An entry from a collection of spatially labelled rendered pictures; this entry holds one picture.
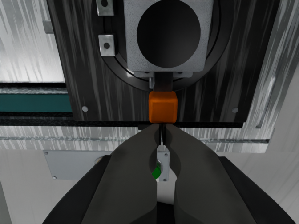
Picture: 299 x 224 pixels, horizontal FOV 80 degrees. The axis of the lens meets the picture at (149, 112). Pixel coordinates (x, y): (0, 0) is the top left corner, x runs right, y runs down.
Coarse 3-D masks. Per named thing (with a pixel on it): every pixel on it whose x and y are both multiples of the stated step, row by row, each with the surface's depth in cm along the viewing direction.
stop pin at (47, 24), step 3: (42, 21) 20; (45, 21) 20; (48, 21) 20; (45, 24) 20; (48, 24) 20; (51, 24) 20; (45, 27) 20; (48, 27) 20; (51, 27) 20; (45, 30) 20; (48, 30) 20; (51, 30) 20; (48, 33) 21; (51, 33) 21
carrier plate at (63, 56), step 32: (64, 0) 19; (256, 0) 18; (64, 32) 20; (256, 32) 19; (64, 64) 22; (96, 64) 22; (224, 64) 21; (256, 64) 21; (96, 96) 23; (128, 96) 23; (192, 96) 23; (224, 96) 23
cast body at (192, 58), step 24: (144, 0) 9; (168, 0) 8; (192, 0) 8; (144, 24) 8; (168, 24) 8; (192, 24) 8; (144, 48) 9; (168, 48) 9; (192, 48) 9; (144, 72) 13; (192, 72) 13
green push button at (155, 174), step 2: (158, 164) 29; (158, 166) 29; (160, 166) 30; (156, 168) 29; (158, 168) 29; (160, 168) 29; (154, 170) 29; (156, 170) 29; (158, 170) 29; (160, 170) 29; (154, 172) 29; (156, 172) 29; (158, 172) 29; (160, 172) 29; (152, 174) 29; (154, 174) 29; (156, 174) 29; (158, 174) 29; (160, 174) 30; (154, 176) 30; (156, 176) 30; (158, 176) 30; (154, 178) 30; (156, 178) 30
